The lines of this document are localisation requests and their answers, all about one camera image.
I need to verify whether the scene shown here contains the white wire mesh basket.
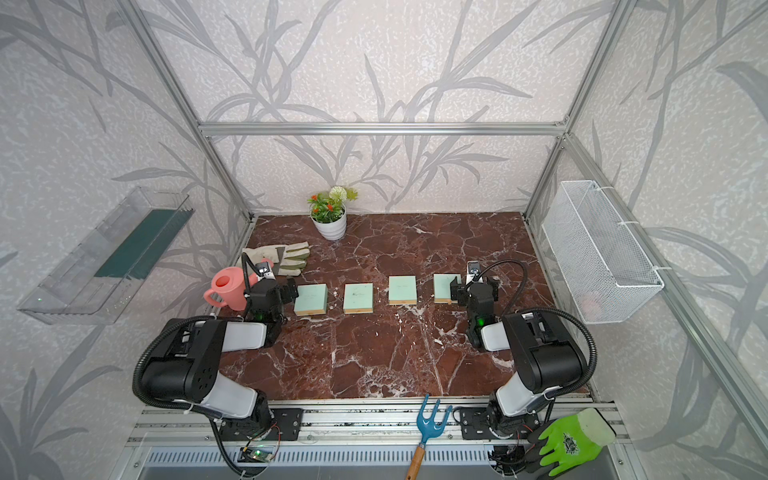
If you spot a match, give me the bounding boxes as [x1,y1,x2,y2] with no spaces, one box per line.
[543,180,664,324]

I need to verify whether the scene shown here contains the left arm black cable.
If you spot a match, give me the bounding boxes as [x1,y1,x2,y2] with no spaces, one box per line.
[131,251,277,412]

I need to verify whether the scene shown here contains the blue hand rake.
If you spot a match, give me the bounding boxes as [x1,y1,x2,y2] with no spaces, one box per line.
[405,395,453,480]

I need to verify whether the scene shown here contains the pink watering can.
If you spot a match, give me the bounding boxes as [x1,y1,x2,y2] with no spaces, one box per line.
[203,267,258,312]

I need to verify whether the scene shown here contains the potted plant white pot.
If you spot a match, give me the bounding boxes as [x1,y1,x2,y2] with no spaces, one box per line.
[308,186,358,241]

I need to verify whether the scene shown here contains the beige gardening gloves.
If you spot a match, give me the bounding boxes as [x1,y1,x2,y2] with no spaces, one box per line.
[242,242,310,277]

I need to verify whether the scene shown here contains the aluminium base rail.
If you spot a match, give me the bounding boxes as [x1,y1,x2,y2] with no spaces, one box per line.
[122,398,637,466]

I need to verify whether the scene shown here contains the green work glove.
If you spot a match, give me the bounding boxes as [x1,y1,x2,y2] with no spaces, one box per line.
[525,408,616,479]

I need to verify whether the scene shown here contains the clear plastic wall shelf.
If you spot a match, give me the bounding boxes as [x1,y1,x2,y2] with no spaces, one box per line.
[17,187,194,325]

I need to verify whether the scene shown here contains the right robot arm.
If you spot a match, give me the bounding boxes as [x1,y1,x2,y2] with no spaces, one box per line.
[450,279,597,440]

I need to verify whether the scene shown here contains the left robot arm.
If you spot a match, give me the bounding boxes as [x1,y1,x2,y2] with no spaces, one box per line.
[132,268,313,443]

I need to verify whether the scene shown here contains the mint drawer jewelry box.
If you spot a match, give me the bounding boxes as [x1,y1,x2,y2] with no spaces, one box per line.
[388,276,418,305]

